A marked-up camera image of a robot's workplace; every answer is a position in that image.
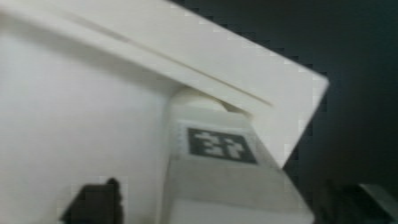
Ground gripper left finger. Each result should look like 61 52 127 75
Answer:
61 178 125 224

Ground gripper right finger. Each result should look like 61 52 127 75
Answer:
319 182 398 224

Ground white table leg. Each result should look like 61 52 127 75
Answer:
157 88 315 224

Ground white square tabletop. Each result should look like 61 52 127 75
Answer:
0 13 281 224

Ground white L-shaped fence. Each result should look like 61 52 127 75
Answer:
0 0 329 163

